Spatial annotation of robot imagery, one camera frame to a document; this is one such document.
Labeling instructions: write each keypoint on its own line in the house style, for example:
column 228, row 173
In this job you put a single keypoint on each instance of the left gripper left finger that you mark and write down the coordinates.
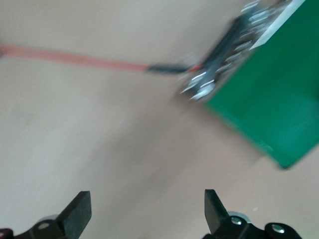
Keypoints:
column 77, row 216

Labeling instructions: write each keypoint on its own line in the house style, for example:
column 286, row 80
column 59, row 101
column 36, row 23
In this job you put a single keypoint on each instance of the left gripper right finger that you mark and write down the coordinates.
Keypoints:
column 215, row 216

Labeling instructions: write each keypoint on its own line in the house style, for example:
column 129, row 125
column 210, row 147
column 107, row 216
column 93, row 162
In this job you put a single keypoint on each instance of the green conveyor belt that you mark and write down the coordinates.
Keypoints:
column 274, row 99

